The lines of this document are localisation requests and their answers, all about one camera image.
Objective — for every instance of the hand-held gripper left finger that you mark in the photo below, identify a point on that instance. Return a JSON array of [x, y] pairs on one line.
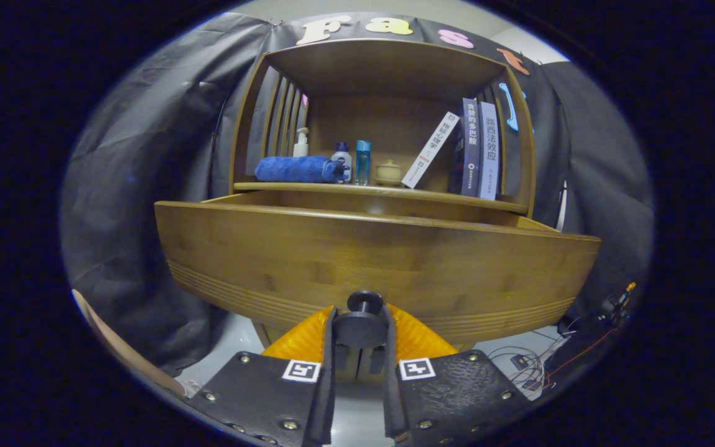
[[326, 385]]

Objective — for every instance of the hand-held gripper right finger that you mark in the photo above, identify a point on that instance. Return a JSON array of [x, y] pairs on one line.
[[391, 391]]

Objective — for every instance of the black drawer knob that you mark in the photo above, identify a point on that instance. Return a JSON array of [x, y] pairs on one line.
[[364, 329]]

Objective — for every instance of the wooden cabinet door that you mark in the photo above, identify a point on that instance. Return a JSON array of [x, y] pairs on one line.
[[352, 366], [367, 367]]

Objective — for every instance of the wooden countertop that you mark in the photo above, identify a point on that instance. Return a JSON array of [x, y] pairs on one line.
[[332, 188]]

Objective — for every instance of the wooden cabinet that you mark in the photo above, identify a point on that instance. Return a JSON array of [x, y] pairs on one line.
[[382, 68]]

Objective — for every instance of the pale wooden piece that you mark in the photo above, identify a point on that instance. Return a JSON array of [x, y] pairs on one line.
[[115, 347]]

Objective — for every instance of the blue folded towel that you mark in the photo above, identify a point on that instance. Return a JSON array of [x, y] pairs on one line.
[[295, 169]]

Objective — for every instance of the cream lidded teacup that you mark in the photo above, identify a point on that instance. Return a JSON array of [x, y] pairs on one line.
[[388, 172]]

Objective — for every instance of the clear blue bottle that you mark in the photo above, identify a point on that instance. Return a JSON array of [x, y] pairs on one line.
[[362, 164]]

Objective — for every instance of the white bottle with blue cap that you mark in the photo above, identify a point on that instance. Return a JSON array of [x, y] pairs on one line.
[[343, 158]]

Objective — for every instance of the dark device with orange tip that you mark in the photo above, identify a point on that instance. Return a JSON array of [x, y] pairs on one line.
[[612, 305]]

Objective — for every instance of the white pump bottle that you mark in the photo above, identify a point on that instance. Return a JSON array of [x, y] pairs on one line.
[[300, 148]]

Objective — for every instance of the white book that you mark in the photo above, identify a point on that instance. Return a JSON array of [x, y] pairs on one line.
[[430, 151]]

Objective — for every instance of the dark blue book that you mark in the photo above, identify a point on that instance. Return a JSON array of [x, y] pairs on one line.
[[470, 149]]

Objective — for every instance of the light purple book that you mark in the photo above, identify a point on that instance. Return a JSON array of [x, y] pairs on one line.
[[488, 152]]

